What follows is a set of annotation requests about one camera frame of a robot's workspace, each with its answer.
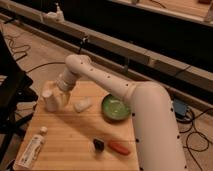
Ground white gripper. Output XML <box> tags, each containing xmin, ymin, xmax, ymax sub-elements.
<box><xmin>56</xmin><ymin>72</ymin><xmax>79</xmax><ymax>107</ymax></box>

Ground white ceramic cup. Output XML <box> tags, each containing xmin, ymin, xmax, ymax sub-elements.
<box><xmin>42</xmin><ymin>90</ymin><xmax>59</xmax><ymax>112</ymax></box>

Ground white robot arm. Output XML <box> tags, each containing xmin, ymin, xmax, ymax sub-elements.
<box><xmin>57</xmin><ymin>55</ymin><xmax>188</xmax><ymax>171</ymax></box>

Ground green ceramic bowl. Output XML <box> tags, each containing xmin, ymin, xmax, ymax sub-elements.
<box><xmin>101</xmin><ymin>94</ymin><xmax>131</xmax><ymax>121</ymax></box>

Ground black eraser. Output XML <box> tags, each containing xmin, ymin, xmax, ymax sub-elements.
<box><xmin>93</xmin><ymin>139</ymin><xmax>105</xmax><ymax>152</ymax></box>

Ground white crumpled cloth piece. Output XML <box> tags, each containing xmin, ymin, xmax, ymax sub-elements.
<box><xmin>73</xmin><ymin>97</ymin><xmax>92</xmax><ymax>113</ymax></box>

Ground black chair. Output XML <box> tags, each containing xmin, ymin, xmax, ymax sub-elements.
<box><xmin>0</xmin><ymin>31</ymin><xmax>38</xmax><ymax>164</ymax></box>

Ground white tube with cap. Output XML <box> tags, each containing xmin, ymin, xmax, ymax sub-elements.
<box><xmin>18</xmin><ymin>126</ymin><xmax>47</xmax><ymax>170</ymax></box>

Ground orange carrot toy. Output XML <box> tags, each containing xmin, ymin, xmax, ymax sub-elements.
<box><xmin>108</xmin><ymin>141</ymin><xmax>130</xmax><ymax>155</ymax></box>

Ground white object on ledge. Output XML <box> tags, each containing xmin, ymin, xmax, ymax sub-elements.
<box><xmin>45</xmin><ymin>3</ymin><xmax>65</xmax><ymax>22</ymax></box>

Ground blue power box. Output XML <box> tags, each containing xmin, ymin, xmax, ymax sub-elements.
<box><xmin>173</xmin><ymin>99</ymin><xmax>188</xmax><ymax>118</ymax></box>

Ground black floor cable left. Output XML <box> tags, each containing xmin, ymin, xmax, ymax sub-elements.
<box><xmin>4</xmin><ymin>34</ymin><xmax>90</xmax><ymax>75</ymax></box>

